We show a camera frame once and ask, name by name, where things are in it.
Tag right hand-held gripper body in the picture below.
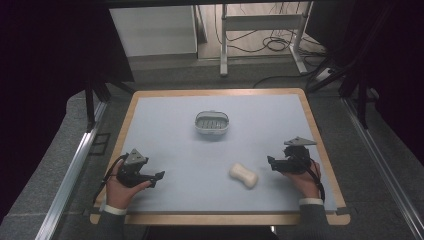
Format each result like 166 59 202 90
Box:
282 135 318 175

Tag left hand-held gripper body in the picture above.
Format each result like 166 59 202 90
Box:
116 148 152 188

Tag person's right hand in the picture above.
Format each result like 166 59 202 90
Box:
283 161 323 200

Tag person's left hand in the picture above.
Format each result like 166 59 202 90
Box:
105 162 152 211

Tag cream white soap bar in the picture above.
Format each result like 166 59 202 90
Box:
228 162 260 190

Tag light blue table mat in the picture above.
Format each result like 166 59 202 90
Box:
121 93 338 213

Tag wooden-edged work board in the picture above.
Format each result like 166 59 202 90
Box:
89 87 352 226

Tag white soap dish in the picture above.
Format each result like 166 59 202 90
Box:
194 110 231 136

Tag white power strip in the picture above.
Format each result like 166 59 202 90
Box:
314 67 335 83

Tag white cabinet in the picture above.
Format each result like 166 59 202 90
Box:
109 5 199 58

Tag white metal stand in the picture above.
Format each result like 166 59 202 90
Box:
219 1 315 78

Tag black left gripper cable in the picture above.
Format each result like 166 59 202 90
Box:
92 153 130 205

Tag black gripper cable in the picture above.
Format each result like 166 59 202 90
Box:
92 153 130 205
307 157 326 203

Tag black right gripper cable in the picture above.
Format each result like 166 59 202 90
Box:
307 157 326 203

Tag aluminium rail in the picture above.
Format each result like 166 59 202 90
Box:
34 100 108 240
342 97 424 240

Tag black floor cables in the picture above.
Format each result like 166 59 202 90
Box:
213 2 329 90

